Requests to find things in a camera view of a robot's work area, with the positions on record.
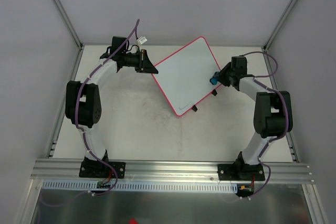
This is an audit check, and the blue whiteboard eraser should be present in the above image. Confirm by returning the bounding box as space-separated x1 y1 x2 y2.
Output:
209 71 220 85

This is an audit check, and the pink framed whiteboard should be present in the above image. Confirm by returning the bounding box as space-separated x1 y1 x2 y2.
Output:
152 36 221 116

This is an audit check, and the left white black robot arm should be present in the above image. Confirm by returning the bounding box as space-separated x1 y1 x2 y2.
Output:
65 37 158 179

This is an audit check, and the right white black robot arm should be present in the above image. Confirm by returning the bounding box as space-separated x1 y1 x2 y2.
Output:
213 55 293 181

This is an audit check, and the black whiteboard clip lower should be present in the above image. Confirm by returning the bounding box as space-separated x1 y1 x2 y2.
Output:
192 105 198 112

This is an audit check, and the red object at bottom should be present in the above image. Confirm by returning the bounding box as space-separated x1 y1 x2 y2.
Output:
129 218 139 224

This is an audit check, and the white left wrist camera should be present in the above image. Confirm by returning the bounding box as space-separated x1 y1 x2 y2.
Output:
137 36 147 47

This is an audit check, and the aluminium frame post right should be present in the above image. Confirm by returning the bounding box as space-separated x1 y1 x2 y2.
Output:
263 0 299 51

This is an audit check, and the aluminium frame post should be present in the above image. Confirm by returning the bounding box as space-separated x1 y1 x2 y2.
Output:
52 0 83 49
263 0 299 51

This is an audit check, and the aluminium frame post left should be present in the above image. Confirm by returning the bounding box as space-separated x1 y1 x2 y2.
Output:
52 0 83 49

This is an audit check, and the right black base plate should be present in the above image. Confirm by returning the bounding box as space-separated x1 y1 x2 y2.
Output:
217 163 265 182

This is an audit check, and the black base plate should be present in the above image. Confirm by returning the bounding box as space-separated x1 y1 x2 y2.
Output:
79 157 126 179
217 163 265 182

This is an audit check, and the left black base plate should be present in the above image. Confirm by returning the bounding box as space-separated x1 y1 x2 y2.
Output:
79 157 126 179

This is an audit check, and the slotted white cable duct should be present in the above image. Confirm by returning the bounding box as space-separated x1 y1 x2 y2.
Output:
41 179 238 194

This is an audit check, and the aluminium mounting rail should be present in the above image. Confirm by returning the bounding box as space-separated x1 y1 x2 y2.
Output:
30 158 315 184

